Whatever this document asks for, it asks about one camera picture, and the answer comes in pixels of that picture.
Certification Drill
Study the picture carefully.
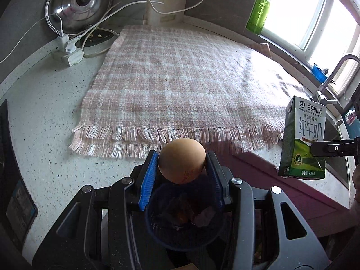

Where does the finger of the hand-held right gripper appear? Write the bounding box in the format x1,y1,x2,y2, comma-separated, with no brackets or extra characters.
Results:
309,137,360,158

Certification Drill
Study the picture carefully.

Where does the thin white cable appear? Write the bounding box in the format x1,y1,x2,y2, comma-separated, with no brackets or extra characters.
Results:
0,14,64,64

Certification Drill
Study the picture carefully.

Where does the steel sink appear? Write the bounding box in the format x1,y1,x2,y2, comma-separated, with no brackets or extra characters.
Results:
323,101,355,189

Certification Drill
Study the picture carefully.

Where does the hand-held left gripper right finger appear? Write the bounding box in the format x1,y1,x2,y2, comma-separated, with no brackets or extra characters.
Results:
206,151,331,270

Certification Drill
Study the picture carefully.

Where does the small blue container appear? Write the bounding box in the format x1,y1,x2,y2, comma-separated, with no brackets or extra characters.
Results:
312,63,328,83

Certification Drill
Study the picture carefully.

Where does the green plastic bottle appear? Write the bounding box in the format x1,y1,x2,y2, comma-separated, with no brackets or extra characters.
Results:
246,0,274,35

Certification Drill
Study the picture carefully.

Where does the steel kitchen faucet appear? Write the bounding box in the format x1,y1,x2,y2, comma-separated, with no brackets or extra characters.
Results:
311,54,360,106

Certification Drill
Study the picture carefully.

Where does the steel pot lid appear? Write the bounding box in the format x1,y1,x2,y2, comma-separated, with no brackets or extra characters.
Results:
45,0,113,36

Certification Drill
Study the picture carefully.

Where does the pink plaid fringed cloth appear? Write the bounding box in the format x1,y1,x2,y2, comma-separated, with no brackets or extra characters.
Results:
69,25,306,159

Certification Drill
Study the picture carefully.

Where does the white power strip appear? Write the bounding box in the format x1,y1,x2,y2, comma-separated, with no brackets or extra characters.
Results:
53,33,84,67

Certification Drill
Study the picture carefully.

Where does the white window frame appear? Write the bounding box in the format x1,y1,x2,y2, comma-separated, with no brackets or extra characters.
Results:
263,0,360,72

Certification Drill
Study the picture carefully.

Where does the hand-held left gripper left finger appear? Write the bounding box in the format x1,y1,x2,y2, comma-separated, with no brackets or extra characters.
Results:
32,150,159,270

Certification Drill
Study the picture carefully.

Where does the green white milk carton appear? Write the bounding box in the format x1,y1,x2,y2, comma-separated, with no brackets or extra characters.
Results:
278,96,327,180

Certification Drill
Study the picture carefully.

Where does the white power cable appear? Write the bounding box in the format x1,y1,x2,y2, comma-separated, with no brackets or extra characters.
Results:
145,0,216,15
74,0,165,41

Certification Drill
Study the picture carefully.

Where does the black cooktop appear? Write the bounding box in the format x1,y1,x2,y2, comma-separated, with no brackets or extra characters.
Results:
0,98,39,249

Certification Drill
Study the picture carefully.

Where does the brown egg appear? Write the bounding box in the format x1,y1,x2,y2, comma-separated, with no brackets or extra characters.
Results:
158,138,206,185

